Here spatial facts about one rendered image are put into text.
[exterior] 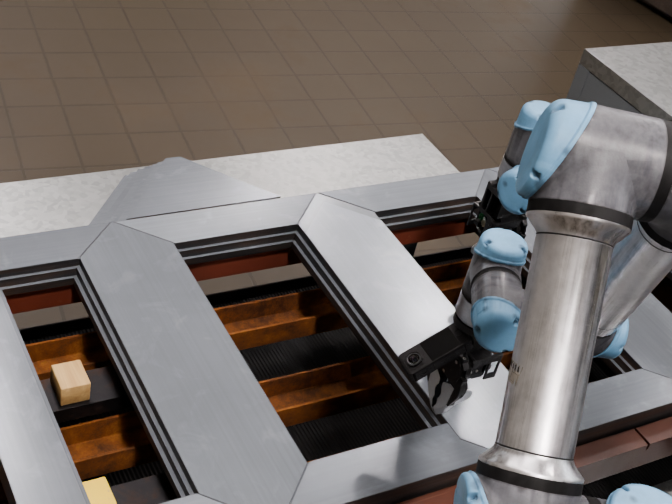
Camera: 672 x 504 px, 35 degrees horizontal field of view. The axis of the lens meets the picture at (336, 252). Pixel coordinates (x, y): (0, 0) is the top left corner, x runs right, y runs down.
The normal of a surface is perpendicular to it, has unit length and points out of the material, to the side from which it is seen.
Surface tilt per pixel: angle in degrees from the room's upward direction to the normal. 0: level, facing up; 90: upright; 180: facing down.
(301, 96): 0
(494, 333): 90
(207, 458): 0
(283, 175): 0
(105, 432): 90
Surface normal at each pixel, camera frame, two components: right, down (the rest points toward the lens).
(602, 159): 0.06, -0.05
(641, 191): -0.06, 0.53
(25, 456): 0.19, -0.78
